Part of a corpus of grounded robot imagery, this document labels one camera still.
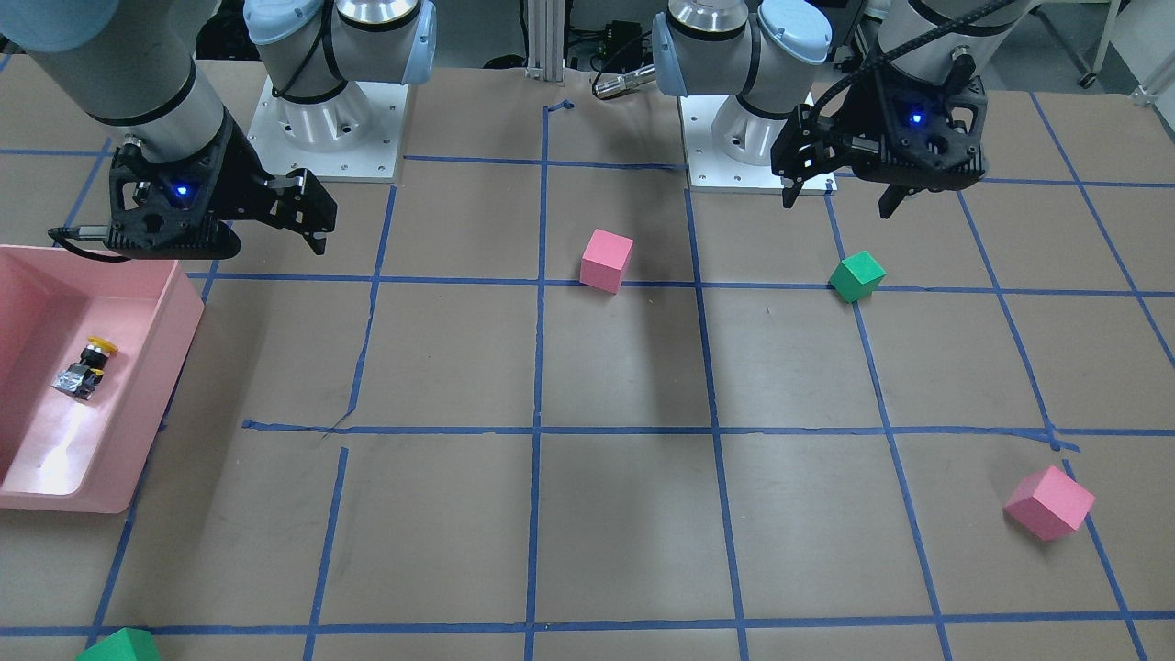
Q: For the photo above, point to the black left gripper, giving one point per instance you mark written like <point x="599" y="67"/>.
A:
<point x="846" y="127"/>

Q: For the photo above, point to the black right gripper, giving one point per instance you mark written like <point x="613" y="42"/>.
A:
<point x="240" y="172"/>

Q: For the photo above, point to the yellow push button switch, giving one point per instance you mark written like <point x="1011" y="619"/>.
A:
<point x="81" y="379"/>

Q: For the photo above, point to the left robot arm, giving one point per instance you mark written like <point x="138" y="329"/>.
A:
<point x="768" y="58"/>

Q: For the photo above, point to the green cube near left arm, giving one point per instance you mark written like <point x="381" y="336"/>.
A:
<point x="857" y="276"/>

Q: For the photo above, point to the pink cube centre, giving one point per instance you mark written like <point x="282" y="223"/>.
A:
<point x="605" y="260"/>

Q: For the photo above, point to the pink cube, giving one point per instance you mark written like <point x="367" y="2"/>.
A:
<point x="605" y="260"/>
<point x="1049" y="504"/>

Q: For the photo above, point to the pink plastic bin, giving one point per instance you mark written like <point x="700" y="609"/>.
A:
<point x="64" y="454"/>

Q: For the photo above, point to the pink cube far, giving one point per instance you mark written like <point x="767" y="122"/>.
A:
<point x="1049" y="504"/>

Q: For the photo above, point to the green cube near bin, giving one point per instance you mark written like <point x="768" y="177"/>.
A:
<point x="126" y="644"/>

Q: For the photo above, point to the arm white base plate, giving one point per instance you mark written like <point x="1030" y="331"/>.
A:
<point x="357" y="135"/>
<point x="727" y="147"/>

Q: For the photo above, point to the aluminium frame post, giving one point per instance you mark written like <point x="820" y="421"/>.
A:
<point x="545" y="40"/>

